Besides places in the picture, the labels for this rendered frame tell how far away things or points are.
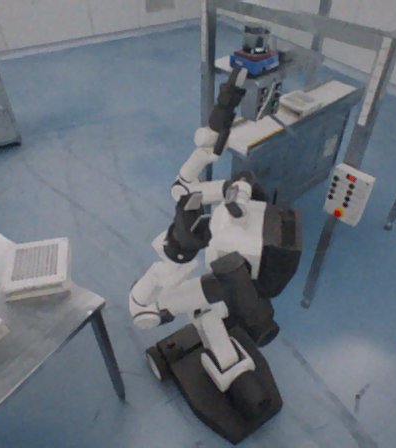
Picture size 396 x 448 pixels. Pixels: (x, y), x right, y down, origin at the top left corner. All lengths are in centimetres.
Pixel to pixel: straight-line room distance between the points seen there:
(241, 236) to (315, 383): 136
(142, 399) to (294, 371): 87
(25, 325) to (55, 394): 88
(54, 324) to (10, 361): 18
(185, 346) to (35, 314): 90
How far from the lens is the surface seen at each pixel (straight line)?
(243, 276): 107
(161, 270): 102
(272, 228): 122
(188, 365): 213
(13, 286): 161
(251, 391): 189
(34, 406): 240
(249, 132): 255
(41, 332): 153
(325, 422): 230
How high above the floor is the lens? 208
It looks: 43 degrees down
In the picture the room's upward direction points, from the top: straight up
